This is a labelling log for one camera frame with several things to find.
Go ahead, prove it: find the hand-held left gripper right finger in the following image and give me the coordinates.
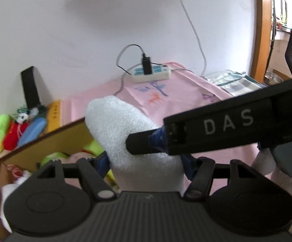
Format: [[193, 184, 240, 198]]
[[181, 154, 271, 201]]

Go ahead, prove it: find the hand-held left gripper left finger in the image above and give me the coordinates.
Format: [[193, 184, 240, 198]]
[[36, 154, 117, 201]]

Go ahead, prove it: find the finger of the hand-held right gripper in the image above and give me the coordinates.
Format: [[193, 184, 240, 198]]
[[125, 127, 172, 156]]

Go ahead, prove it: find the pink plush bear red knit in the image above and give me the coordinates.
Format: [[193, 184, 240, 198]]
[[68, 152, 93, 163]]

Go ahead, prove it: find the brown cardboard box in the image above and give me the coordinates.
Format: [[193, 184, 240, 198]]
[[0, 117, 116, 240]]

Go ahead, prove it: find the striped folded cloth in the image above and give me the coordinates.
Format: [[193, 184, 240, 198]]
[[220, 77, 267, 97]]

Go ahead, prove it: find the pale green folded cloth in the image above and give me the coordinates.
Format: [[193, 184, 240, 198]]
[[206, 69, 250, 86]]

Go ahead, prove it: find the green smiling plush doll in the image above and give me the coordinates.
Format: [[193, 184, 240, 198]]
[[40, 152, 69, 167]]

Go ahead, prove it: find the pink printed bedsheet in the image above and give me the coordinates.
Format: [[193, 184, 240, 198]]
[[0, 61, 275, 242]]

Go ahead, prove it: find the metal bowl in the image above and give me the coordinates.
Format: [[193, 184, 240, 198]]
[[264, 71, 284, 86]]

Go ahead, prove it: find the white power strip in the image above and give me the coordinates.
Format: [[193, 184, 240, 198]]
[[131, 65, 172, 83]]

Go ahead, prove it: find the yellow book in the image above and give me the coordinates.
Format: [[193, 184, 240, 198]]
[[46, 100, 62, 133]]

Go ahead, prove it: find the blue plush toy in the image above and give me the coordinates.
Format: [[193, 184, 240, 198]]
[[17, 118, 47, 148]]

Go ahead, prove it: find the black charger plug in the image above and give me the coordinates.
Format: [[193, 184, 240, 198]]
[[141, 54, 152, 75]]

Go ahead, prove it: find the panda plush toy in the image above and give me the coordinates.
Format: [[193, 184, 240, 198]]
[[16, 106, 47, 124]]

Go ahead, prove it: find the red plush toy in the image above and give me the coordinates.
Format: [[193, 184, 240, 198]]
[[3, 121, 30, 151]]

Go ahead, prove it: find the white plush toy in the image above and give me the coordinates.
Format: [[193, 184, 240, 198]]
[[1, 164, 29, 232]]

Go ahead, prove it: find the black rectangular device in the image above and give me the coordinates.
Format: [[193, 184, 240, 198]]
[[20, 66, 41, 109]]

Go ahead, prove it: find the black charger cable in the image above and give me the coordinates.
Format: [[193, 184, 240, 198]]
[[113, 44, 161, 97]]

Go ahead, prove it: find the wooden door frame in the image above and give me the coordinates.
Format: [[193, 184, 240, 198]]
[[247, 0, 275, 81]]

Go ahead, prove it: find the grey power cord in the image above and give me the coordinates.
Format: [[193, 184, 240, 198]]
[[171, 0, 207, 78]]

